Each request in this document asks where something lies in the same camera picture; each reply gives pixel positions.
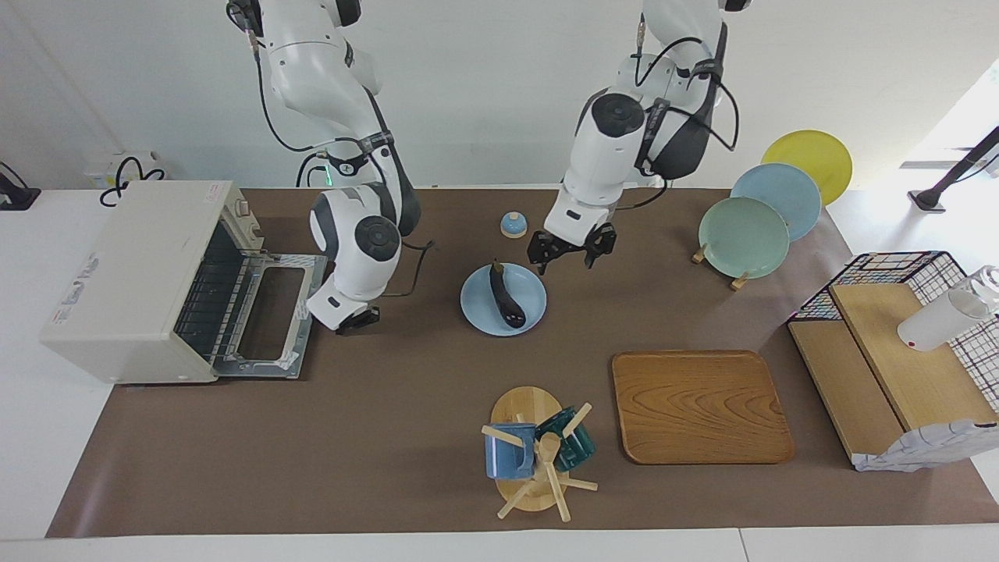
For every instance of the small black stand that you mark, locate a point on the small black stand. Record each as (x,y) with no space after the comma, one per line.
(14,197)

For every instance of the wooden mug tree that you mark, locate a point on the wooden mug tree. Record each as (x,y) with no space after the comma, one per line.
(524,406)

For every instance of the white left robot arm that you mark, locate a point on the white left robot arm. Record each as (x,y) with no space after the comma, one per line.
(609,148)

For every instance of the dark green mug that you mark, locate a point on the dark green mug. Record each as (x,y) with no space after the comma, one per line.
(579,449)

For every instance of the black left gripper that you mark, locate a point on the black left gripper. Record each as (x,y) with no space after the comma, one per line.
(570,248)

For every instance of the white toaster oven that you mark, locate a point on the white toaster oven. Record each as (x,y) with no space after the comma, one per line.
(125,273)

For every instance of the wooden tray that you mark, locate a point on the wooden tray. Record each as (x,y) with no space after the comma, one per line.
(702,406)

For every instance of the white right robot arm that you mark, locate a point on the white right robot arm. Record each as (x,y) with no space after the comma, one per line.
(312,70)

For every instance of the white power strip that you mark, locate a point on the white power strip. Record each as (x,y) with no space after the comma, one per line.
(101,168)

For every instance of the white patterned cloth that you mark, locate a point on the white patterned cloth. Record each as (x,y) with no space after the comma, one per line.
(929,446)

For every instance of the pale green plate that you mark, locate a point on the pale green plate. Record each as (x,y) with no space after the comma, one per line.
(741,238)

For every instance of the brown table mat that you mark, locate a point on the brown table mat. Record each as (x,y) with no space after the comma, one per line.
(390,429)

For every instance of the white cup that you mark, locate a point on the white cup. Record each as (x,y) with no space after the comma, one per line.
(936,324)

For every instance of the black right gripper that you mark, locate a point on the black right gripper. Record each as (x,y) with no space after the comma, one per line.
(357,320)

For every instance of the blue mug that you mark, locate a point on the blue mug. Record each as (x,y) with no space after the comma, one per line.
(507,457)

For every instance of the wooden plate rack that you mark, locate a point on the wooden plate rack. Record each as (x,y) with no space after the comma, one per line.
(740,282)

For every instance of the yellow plate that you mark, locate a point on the yellow plate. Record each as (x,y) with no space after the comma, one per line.
(812,152)

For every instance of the long black stand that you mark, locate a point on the long black stand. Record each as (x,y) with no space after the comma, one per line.
(956,173)

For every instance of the large light blue plate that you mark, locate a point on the large light blue plate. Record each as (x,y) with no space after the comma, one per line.
(788,191)

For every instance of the wooden shelf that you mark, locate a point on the wooden shelf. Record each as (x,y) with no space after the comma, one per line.
(913,367)

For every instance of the glass oven door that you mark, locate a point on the glass oven door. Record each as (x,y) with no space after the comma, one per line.
(300,312)

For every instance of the small light blue plate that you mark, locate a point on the small light blue plate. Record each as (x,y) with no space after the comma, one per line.
(478,304)

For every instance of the small blue bell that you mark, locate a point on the small blue bell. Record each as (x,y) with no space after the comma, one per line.
(513,225)

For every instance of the purple eggplant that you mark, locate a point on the purple eggplant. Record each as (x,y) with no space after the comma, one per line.
(506,297)

